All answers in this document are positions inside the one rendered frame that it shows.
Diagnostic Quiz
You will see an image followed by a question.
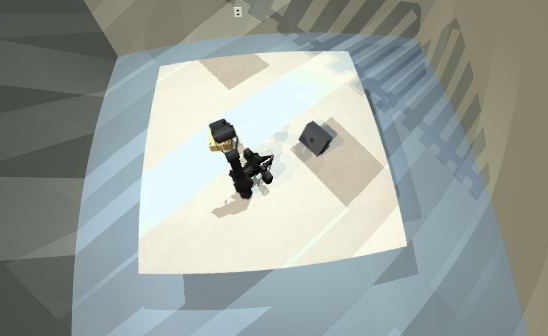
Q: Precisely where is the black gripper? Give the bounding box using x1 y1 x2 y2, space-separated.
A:
242 147 273 184

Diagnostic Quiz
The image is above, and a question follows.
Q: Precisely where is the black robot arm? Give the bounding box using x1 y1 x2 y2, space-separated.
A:
209 119 263 200

